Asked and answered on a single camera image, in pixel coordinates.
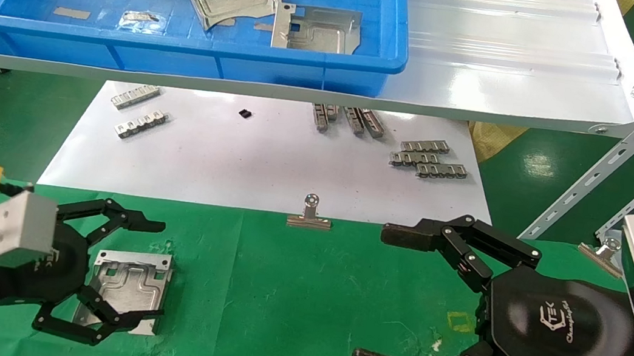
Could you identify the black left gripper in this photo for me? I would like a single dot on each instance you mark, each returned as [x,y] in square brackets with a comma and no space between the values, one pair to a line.
[70,262]

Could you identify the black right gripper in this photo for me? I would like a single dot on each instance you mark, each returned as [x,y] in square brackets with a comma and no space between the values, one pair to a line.
[553,335]

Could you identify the silver binder clip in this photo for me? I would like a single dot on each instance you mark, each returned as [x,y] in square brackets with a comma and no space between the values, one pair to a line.
[309,221]
[604,255]

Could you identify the green table cloth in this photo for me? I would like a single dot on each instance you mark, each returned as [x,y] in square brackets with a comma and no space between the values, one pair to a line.
[275,307]

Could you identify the yellow woven sack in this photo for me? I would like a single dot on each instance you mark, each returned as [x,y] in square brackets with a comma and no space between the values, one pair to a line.
[493,141]

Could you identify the small black plastic clip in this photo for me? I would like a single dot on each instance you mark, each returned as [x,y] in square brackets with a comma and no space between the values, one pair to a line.
[245,113]

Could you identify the blue plastic bin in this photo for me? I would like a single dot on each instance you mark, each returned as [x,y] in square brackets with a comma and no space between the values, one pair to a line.
[185,59]

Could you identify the clear plastic film scrap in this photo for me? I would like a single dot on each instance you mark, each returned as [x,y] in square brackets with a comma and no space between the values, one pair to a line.
[140,20]

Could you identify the grey tape strip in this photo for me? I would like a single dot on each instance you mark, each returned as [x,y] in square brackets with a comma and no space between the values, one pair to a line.
[71,13]
[263,27]
[226,22]

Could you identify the small notched metal rail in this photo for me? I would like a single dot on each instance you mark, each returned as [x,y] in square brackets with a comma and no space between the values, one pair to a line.
[425,147]
[136,96]
[332,112]
[441,171]
[414,159]
[354,121]
[373,123]
[319,117]
[141,124]

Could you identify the grey metal shelf frame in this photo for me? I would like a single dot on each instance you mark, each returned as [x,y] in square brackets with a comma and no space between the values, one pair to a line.
[490,72]

